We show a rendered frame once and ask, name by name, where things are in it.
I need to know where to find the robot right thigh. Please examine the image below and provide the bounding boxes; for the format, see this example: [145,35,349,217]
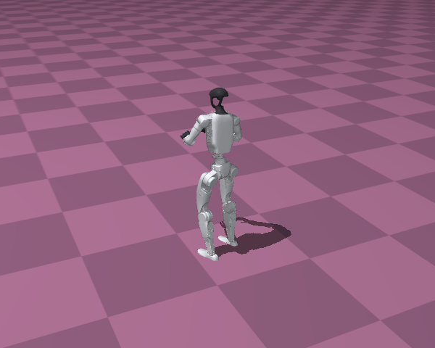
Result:
[220,163,239,212]

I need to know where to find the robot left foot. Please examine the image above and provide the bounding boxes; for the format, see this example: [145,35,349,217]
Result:
[197,249,219,261]

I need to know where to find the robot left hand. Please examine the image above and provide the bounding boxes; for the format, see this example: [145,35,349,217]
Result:
[181,131,191,139]

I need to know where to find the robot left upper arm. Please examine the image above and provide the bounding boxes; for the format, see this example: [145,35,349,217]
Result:
[184,115,212,146]

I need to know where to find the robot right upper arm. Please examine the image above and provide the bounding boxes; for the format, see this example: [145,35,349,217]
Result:
[232,114,242,142]

